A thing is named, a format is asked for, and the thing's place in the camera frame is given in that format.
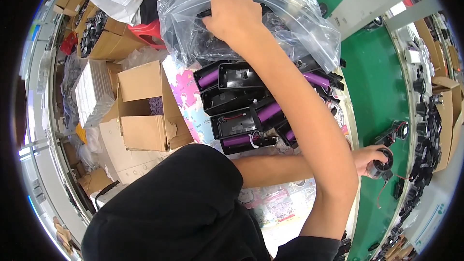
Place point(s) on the person's left hand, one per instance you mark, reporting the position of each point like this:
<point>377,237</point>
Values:
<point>362,159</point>

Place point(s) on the person's right hand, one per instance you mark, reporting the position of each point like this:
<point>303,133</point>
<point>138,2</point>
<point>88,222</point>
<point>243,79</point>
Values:
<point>235,18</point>

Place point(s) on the person's left fingers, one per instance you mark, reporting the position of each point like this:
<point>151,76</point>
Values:
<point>375,153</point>

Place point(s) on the black cylindrical motor part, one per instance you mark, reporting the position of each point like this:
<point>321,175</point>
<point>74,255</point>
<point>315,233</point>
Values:
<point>380,166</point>

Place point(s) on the black plastic shell part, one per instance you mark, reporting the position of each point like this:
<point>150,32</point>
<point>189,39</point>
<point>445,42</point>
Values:
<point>203,13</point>

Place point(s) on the small black plastic part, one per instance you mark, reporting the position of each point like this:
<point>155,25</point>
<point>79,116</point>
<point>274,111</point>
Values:
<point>398,189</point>

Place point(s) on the heap of black motor parts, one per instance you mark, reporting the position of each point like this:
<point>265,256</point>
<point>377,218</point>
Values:
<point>426,145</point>

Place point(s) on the green conveyor belt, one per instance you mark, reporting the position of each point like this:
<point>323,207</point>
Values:
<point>373,90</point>

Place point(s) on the tall cardboard carton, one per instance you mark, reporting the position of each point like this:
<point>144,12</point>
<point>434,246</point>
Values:
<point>449,123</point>

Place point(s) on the row of black clips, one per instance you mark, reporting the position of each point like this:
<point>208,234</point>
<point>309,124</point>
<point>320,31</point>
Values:
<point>343,246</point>

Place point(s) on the group of white round parts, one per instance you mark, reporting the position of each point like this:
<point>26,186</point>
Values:
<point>417,54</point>

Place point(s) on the pile of black battery cases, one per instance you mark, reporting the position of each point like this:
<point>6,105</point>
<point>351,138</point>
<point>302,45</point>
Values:
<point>239,112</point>

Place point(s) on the clear plastic bag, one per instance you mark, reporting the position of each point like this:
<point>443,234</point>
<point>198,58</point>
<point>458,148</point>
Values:
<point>301,14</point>

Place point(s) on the colourful cartoon table sheet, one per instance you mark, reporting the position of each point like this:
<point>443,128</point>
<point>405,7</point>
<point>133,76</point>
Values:
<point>185,94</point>

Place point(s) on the person's body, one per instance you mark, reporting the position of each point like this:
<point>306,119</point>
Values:
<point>174,206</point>

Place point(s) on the open cardboard box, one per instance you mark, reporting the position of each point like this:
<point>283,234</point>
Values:
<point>145,130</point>

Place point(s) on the flat white cardboard sheet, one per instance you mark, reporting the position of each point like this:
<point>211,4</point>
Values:
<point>127,163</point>

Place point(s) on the red plastic stool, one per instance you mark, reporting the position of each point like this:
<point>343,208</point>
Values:
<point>148,31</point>

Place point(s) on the small brown cardboard box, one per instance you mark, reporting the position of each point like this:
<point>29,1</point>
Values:
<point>94,181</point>

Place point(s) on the cardboard boxes with black parts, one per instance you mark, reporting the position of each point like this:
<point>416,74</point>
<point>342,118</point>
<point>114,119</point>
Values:
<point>116,40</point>

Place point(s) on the wrapped stack of white trays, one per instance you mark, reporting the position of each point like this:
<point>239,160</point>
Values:
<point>92,94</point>

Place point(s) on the yellow packet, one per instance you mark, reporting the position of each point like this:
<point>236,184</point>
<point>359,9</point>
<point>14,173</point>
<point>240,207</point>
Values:
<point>81,133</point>

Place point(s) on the heap of clear plastic bags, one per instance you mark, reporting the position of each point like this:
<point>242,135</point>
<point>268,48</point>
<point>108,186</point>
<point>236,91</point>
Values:
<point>70,87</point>

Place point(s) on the grey metal frame beam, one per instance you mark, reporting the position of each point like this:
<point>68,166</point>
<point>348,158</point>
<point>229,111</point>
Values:
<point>373,0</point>

